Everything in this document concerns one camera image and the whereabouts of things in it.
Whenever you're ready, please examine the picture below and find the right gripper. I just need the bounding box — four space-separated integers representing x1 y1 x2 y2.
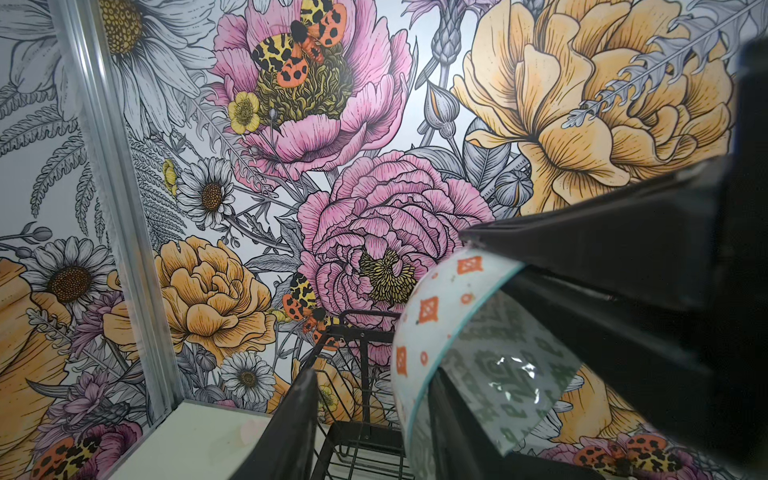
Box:
465 39 767 479

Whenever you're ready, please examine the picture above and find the green patterned bowl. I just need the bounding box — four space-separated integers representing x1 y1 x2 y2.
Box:
391 247 581 479

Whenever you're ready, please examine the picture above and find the aluminium wall corner profile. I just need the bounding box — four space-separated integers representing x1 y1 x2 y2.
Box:
49 1 184 421

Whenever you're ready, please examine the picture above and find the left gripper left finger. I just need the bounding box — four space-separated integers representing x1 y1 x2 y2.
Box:
230 368 319 480

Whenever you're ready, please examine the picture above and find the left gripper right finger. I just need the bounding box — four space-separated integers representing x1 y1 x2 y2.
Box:
428 368 521 479

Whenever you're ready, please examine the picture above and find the black wire dish rack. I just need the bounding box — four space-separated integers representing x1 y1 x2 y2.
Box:
300 310 415 479

